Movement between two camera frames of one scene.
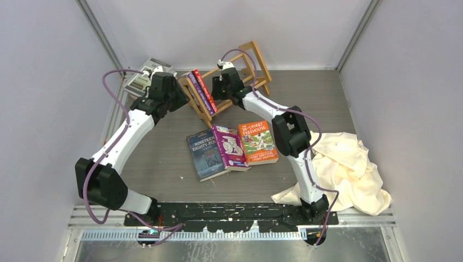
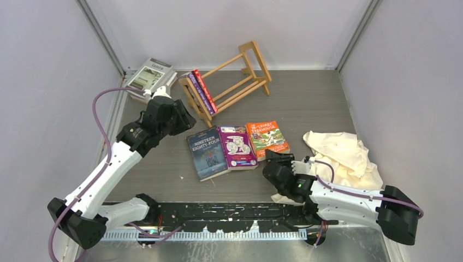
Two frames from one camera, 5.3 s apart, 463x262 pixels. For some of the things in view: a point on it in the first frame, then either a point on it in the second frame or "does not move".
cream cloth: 348,176 does not move
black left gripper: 183,99 -> 186,120
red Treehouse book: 212,103 does not move
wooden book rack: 261,77 does not move
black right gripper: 217,82 -> 279,158
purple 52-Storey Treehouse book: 190,75 does not move
